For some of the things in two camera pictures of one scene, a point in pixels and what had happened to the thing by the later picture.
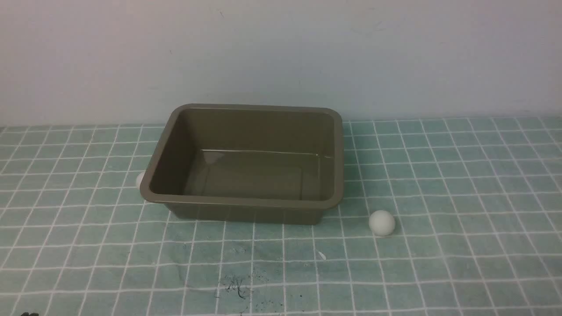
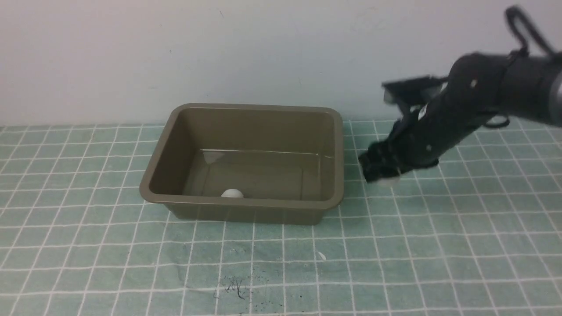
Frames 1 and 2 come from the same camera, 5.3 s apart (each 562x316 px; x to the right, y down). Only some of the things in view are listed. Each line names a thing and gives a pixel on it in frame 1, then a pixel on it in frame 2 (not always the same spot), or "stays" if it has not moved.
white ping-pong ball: [382, 223] -> [390, 182]
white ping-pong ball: [138, 179] -> [232, 193]
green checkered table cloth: [477, 202] stays
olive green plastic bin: [275, 164] stays
